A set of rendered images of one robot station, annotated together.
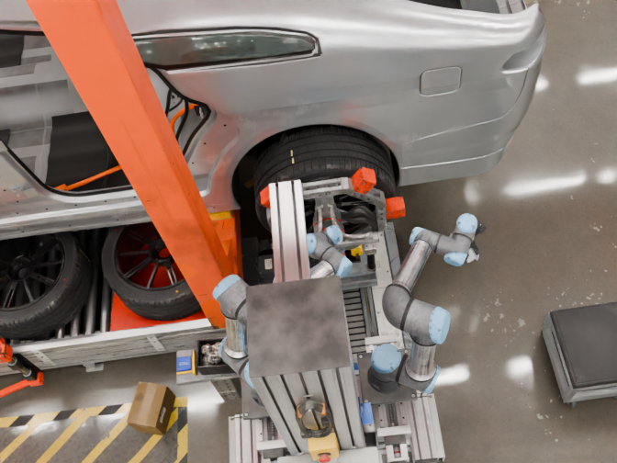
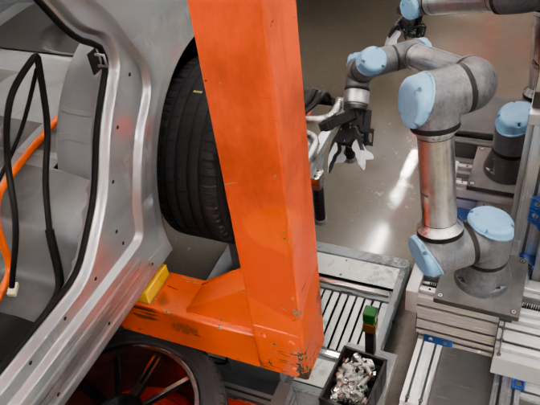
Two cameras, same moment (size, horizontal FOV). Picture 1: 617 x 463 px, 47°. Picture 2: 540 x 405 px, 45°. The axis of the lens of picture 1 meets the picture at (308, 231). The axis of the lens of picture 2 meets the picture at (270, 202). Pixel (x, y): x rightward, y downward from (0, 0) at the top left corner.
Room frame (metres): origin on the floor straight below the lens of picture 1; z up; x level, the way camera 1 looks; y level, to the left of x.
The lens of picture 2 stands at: (1.06, 1.59, 2.21)
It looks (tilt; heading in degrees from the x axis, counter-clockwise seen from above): 41 degrees down; 293
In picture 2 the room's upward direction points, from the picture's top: 8 degrees counter-clockwise
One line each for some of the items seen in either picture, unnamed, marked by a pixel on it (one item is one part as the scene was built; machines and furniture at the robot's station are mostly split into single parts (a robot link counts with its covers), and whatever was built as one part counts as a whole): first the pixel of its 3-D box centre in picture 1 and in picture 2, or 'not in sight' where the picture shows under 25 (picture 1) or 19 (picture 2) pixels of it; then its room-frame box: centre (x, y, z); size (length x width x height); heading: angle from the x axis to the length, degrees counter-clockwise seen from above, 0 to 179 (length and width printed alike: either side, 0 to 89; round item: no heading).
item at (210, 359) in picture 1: (219, 355); (353, 388); (1.32, 0.54, 0.51); 0.20 x 0.14 x 0.13; 81
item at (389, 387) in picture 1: (386, 371); (509, 157); (0.95, -0.19, 0.87); 0.15 x 0.15 x 0.10
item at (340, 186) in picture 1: (327, 218); not in sight; (1.74, -0.10, 0.85); 0.54 x 0.07 x 0.54; 85
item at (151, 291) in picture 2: (218, 206); (140, 280); (2.03, 0.42, 0.71); 0.14 x 0.14 x 0.05; 85
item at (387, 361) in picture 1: (387, 362); (515, 127); (0.94, -0.20, 0.98); 0.13 x 0.12 x 0.14; 56
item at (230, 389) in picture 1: (224, 378); not in sight; (1.32, 0.58, 0.21); 0.10 x 0.10 x 0.42; 85
